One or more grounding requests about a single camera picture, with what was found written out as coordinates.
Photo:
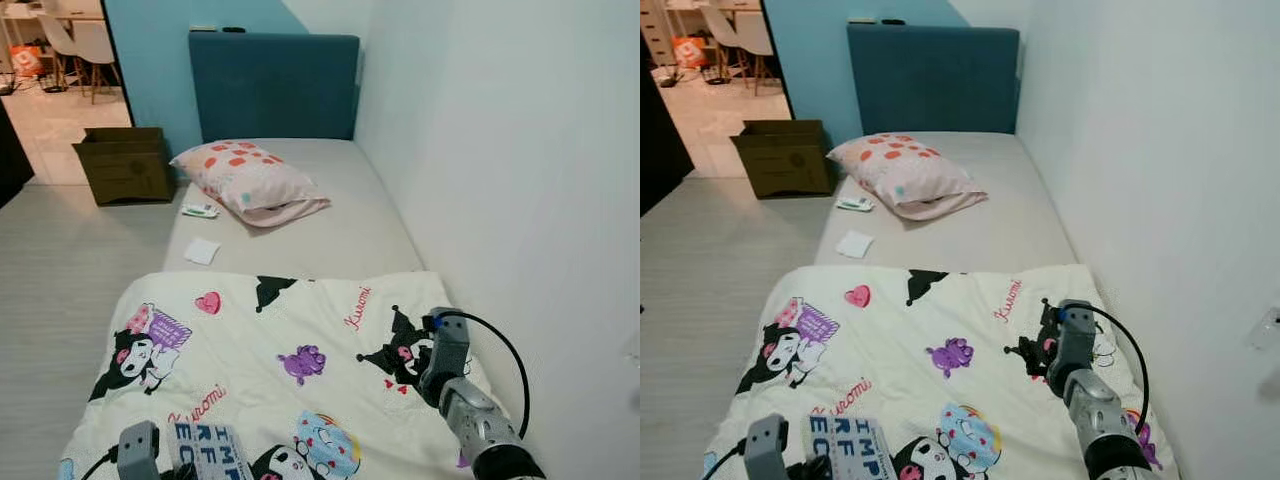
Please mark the cream cartoon print blanket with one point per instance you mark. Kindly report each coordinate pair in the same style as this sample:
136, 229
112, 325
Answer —
300, 320
950, 315

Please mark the white paper tissue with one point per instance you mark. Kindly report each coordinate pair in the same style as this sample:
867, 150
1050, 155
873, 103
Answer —
856, 244
202, 251

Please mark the pink patterned pillow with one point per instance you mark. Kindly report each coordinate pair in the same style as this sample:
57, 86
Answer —
245, 180
905, 172

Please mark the beige bed mattress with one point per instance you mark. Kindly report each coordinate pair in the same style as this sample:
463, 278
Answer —
1000, 215
340, 220

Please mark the brown cardboard box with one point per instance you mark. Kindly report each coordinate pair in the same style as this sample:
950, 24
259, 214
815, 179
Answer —
782, 168
125, 175

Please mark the blue upholstered headboard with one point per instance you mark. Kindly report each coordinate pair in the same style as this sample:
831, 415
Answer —
270, 85
930, 80

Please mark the black standing panel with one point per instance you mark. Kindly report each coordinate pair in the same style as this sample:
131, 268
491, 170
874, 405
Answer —
12, 160
662, 150

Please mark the white drawer cabinet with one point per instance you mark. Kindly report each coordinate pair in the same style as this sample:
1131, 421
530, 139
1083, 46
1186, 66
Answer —
657, 30

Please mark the orange bag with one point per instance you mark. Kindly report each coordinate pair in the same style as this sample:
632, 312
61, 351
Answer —
26, 60
690, 52

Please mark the white dining chair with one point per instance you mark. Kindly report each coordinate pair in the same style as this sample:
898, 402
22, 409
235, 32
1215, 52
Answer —
720, 30
757, 38
58, 40
95, 45

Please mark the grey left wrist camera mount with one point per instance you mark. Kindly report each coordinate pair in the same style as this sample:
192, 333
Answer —
766, 445
138, 450

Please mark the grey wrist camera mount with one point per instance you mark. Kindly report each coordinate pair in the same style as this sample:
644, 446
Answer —
1073, 335
138, 450
766, 445
450, 345

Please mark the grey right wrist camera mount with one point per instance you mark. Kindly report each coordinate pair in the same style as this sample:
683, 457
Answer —
450, 345
1073, 335

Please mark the black door frame strip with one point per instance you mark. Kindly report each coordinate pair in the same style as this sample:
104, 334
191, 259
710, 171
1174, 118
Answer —
117, 65
777, 60

